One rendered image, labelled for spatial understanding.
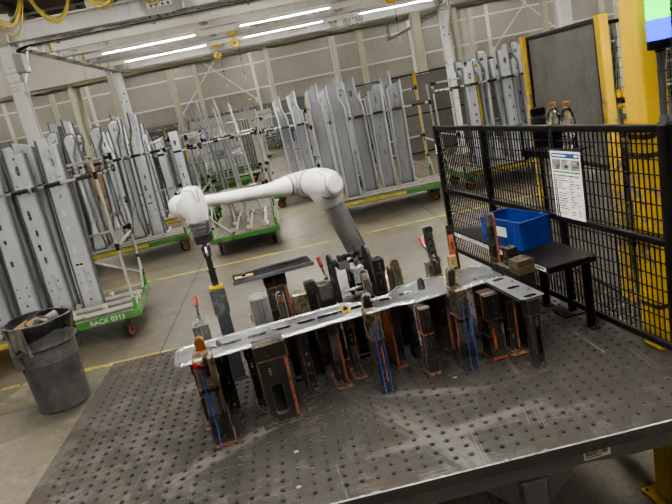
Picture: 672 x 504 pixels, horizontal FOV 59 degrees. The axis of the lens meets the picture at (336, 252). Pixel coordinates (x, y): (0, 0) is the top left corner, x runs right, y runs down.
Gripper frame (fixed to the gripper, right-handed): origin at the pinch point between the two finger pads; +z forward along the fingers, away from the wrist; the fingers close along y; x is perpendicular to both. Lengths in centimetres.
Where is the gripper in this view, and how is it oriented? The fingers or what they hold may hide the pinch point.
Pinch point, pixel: (213, 277)
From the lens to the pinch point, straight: 270.0
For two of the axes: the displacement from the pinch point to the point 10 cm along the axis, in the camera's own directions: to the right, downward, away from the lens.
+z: 2.0, 9.5, 2.5
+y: 2.4, 2.0, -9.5
